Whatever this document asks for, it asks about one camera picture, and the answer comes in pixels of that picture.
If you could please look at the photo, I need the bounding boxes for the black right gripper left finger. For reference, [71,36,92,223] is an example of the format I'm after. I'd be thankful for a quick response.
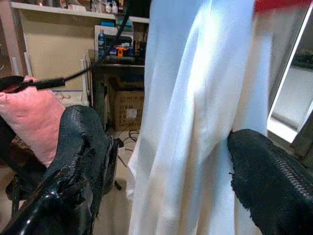
[0,104,119,235]

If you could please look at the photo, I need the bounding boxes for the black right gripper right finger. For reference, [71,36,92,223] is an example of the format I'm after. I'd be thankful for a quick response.
[227,129,313,235]

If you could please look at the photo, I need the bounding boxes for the white shirt with red logo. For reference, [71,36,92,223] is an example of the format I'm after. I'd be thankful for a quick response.
[127,0,274,235]

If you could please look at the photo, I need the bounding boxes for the pink pillow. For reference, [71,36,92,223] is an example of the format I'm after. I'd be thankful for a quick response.
[0,75,67,168]

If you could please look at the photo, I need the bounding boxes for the printed cardboard box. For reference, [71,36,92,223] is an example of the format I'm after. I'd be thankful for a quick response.
[113,90,145,132]

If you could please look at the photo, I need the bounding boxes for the black chair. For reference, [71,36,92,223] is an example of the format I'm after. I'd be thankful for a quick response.
[0,117,49,216]

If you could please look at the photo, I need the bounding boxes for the white framed mirror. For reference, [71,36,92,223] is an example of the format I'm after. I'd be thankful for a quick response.
[266,2,313,144]

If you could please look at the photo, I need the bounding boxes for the blue bottle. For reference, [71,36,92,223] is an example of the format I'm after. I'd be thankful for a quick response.
[97,28,106,62]

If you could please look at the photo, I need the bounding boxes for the black cable with plug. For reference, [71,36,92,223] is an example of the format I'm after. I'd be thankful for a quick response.
[0,0,132,93]

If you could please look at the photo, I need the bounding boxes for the white wall shelf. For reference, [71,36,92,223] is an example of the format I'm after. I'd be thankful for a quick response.
[9,1,150,24]

